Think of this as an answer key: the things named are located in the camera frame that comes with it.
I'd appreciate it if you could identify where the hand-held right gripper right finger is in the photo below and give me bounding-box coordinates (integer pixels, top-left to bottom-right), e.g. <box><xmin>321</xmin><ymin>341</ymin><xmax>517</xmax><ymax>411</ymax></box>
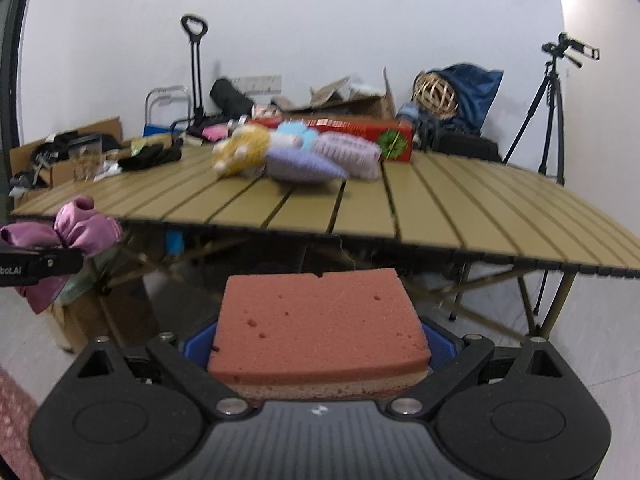
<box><xmin>389</xmin><ymin>316</ymin><xmax>569</xmax><ymax>418</ymax></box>

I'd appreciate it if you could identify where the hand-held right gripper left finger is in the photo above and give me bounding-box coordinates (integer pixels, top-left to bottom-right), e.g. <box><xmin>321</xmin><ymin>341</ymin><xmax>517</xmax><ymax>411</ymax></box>
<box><xmin>74</xmin><ymin>323</ymin><xmax>257</xmax><ymax>418</ymax></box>

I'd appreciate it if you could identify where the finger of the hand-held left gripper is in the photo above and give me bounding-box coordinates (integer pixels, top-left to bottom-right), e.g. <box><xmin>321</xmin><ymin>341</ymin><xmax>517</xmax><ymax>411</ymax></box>
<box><xmin>22</xmin><ymin>248</ymin><xmax>84</xmax><ymax>285</ymax></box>

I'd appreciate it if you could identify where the pink satin cloth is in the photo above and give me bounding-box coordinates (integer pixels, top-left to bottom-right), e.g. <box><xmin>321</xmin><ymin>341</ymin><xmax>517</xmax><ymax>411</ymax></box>
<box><xmin>0</xmin><ymin>197</ymin><xmax>124</xmax><ymax>314</ymax></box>

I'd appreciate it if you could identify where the pink layered sponge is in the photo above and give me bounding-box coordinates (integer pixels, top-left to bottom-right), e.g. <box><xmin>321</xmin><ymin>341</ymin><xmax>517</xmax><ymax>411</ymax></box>
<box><xmin>207</xmin><ymin>268</ymin><xmax>433</xmax><ymax>401</ymax></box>

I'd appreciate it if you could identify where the yellow plush toy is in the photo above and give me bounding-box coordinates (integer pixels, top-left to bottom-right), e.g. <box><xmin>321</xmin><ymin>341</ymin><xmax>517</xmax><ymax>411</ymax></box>
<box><xmin>212</xmin><ymin>124</ymin><xmax>274</xmax><ymax>177</ymax></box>

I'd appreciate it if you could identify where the purple knit pillow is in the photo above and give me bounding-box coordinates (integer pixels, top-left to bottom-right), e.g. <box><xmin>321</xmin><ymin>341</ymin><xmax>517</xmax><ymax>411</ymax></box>
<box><xmin>264</xmin><ymin>147</ymin><xmax>351</xmax><ymax>184</ymax></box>

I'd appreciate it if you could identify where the lavender knit cuff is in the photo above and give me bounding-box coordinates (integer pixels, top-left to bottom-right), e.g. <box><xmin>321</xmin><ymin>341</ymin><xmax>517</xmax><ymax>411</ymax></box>
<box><xmin>312</xmin><ymin>132</ymin><xmax>384</xmax><ymax>181</ymax></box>

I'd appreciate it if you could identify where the light blue plush paw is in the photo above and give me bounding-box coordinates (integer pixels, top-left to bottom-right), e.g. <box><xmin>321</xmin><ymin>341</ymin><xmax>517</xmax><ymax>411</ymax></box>
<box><xmin>277</xmin><ymin>120</ymin><xmax>321</xmax><ymax>149</ymax></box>

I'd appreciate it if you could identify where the cardboard box with green liner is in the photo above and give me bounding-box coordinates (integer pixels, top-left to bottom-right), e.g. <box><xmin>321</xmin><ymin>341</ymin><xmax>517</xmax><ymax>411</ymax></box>
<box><xmin>49</xmin><ymin>229</ymin><xmax>151</xmax><ymax>352</ymax></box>

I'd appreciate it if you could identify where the black clothing pile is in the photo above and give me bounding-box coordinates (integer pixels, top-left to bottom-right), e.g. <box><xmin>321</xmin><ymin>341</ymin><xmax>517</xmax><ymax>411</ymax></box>
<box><xmin>29</xmin><ymin>132</ymin><xmax>116</xmax><ymax>161</ymax></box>

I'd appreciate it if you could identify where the black cloth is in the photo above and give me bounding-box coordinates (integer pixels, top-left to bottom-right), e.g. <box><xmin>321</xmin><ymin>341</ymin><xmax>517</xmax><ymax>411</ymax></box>
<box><xmin>117</xmin><ymin>142</ymin><xmax>184</xmax><ymax>171</ymax></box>

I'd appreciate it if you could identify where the large brown cardboard box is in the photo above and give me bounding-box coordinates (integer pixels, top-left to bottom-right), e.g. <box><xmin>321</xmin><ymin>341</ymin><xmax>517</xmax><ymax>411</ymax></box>
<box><xmin>10</xmin><ymin>117</ymin><xmax>124</xmax><ymax>192</ymax></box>

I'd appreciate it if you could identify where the pink fuzzy clothing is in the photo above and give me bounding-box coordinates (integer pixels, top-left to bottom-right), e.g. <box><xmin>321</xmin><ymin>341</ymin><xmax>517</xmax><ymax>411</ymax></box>
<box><xmin>0</xmin><ymin>364</ymin><xmax>46</xmax><ymax>480</ymax></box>

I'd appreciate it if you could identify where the tan slatted folding table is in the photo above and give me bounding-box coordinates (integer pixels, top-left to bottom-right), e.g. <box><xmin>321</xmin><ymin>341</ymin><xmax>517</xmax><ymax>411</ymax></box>
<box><xmin>10</xmin><ymin>145</ymin><xmax>640</xmax><ymax>352</ymax></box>

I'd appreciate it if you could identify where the beige small box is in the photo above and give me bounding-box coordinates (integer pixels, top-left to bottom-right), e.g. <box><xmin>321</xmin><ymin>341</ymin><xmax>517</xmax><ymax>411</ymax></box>
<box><xmin>130</xmin><ymin>134</ymin><xmax>174</xmax><ymax>154</ymax></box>

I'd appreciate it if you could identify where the black suitcase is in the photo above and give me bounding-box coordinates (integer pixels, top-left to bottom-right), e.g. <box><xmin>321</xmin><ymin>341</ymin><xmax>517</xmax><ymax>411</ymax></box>
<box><xmin>414</xmin><ymin>124</ymin><xmax>501</xmax><ymax>164</ymax></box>

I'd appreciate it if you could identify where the red cardboard box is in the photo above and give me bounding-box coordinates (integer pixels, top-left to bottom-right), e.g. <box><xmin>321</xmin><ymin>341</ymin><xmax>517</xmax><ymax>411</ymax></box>
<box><xmin>249</xmin><ymin>117</ymin><xmax>416</xmax><ymax>164</ymax></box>

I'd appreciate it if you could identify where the black rolled bag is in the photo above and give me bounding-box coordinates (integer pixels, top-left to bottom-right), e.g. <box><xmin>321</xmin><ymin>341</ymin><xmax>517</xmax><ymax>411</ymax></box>
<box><xmin>208</xmin><ymin>78</ymin><xmax>256</xmax><ymax>114</ymax></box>

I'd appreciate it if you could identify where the rattan ball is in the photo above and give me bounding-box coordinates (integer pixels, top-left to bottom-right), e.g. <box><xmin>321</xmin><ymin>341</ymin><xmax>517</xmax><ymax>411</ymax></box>
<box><xmin>412</xmin><ymin>72</ymin><xmax>460</xmax><ymax>119</ymax></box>

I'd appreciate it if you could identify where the brown open cardboard box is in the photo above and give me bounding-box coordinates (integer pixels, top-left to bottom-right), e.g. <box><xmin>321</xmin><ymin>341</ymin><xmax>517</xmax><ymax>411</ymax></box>
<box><xmin>272</xmin><ymin>67</ymin><xmax>396</xmax><ymax>119</ymax></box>

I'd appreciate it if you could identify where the blue fabric bag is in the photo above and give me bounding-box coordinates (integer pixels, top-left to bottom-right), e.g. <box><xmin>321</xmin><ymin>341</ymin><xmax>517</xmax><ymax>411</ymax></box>
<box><xmin>424</xmin><ymin>63</ymin><xmax>504</xmax><ymax>137</ymax></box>

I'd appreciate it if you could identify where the black trolley handle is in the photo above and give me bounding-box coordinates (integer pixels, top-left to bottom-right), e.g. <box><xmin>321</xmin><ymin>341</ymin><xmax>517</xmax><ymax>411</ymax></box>
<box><xmin>180</xmin><ymin>14</ymin><xmax>209</xmax><ymax>127</ymax></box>

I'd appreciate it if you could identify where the black tripod with camera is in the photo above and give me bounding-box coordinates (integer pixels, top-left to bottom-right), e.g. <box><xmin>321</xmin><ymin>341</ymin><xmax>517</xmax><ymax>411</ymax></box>
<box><xmin>502</xmin><ymin>32</ymin><xmax>601</xmax><ymax>187</ymax></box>

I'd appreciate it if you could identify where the white wall socket strip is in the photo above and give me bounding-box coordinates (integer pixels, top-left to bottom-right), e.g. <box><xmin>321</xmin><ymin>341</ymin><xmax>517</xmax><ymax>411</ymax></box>
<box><xmin>229</xmin><ymin>74</ymin><xmax>282</xmax><ymax>94</ymax></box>

